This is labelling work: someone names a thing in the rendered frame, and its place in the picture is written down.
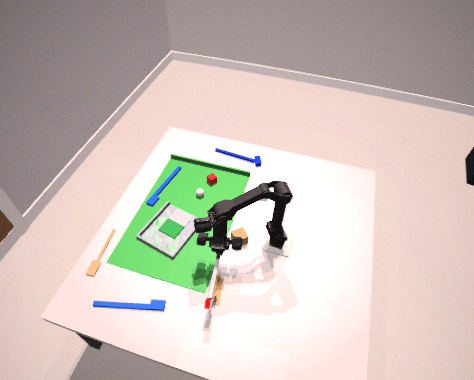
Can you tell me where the red cube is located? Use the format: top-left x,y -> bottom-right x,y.
207,173 -> 217,185

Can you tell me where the green flat mat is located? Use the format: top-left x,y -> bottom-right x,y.
106,158 -> 250,293

